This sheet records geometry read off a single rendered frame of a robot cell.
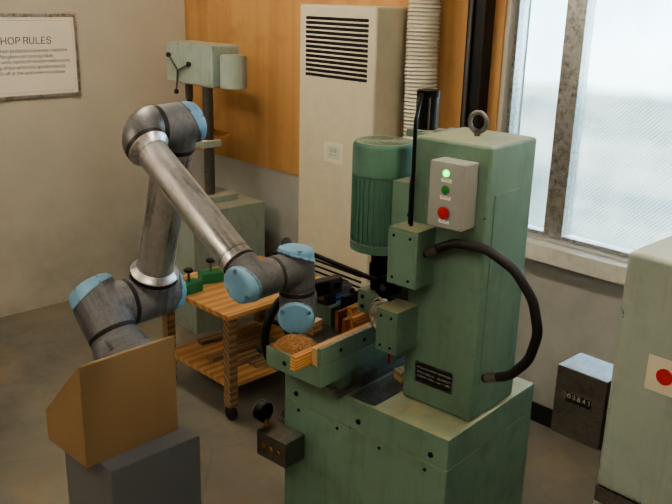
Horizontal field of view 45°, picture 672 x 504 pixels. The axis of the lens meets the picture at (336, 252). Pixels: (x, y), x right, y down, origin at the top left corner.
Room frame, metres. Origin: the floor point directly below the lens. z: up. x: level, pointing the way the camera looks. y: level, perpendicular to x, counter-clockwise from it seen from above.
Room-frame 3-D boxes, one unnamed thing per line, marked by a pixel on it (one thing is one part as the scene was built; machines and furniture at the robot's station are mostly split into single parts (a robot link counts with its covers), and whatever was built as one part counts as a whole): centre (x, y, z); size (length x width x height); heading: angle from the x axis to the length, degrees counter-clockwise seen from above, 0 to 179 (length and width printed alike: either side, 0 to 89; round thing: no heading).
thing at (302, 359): (2.19, -0.11, 0.92); 0.67 x 0.02 x 0.04; 139
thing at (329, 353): (2.18, -0.16, 0.93); 0.60 x 0.02 x 0.06; 139
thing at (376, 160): (2.20, -0.13, 1.32); 0.18 x 0.18 x 0.31
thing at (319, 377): (2.28, -0.05, 0.87); 0.61 x 0.30 x 0.06; 139
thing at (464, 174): (1.89, -0.28, 1.40); 0.10 x 0.06 x 0.16; 49
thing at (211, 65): (4.49, 0.72, 0.79); 0.62 x 0.48 x 1.58; 42
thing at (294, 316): (1.90, 0.09, 1.09); 0.12 x 0.09 x 0.10; 179
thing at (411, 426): (2.12, -0.22, 0.76); 0.57 x 0.45 x 0.09; 49
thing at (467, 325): (2.01, -0.35, 1.16); 0.22 x 0.22 x 0.72; 49
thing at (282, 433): (2.10, 0.15, 0.58); 0.12 x 0.08 x 0.08; 49
